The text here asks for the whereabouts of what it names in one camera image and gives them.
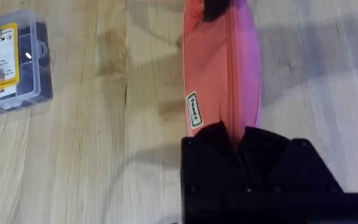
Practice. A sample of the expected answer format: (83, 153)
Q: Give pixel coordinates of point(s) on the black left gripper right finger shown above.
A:
(278, 165)

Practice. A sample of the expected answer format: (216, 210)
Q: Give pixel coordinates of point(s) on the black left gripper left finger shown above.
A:
(207, 161)

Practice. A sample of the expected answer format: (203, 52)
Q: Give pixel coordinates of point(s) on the pink and purple zip bag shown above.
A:
(216, 68)

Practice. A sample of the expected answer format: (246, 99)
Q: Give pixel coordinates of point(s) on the clear plastic parts box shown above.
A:
(14, 62)

